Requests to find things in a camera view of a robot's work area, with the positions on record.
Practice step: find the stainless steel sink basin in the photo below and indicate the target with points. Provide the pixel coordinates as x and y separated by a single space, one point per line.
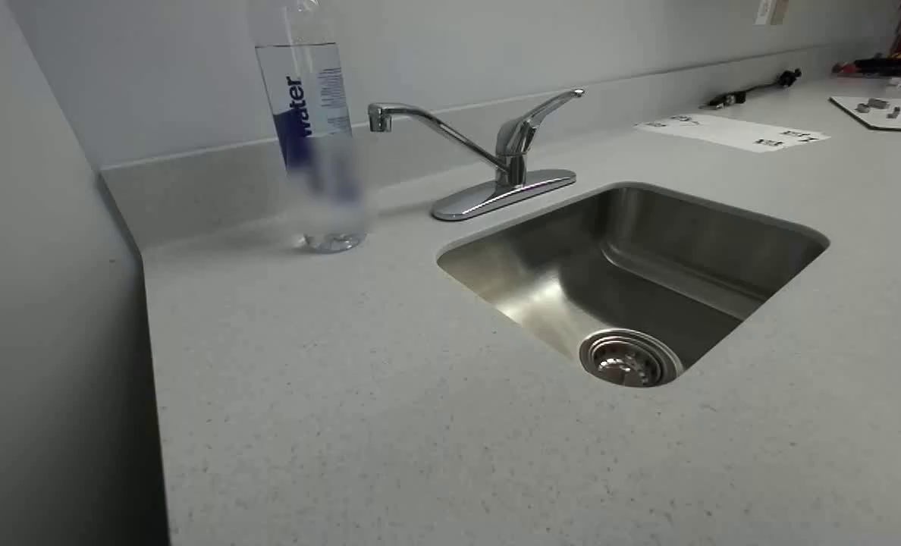
681 269

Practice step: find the metal sink drain strainer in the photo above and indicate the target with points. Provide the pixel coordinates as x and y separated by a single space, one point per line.
626 356

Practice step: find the clear smartwater bottle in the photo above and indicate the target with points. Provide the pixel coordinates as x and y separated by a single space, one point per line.
305 90

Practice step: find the black tool on counter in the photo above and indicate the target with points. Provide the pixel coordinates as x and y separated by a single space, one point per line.
742 94

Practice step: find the chrome sink faucet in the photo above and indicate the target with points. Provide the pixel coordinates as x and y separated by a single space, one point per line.
513 180

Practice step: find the white paper sheet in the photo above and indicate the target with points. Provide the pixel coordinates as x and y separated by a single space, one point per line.
737 131

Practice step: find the white wall outlet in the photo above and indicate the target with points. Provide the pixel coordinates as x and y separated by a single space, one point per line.
771 13

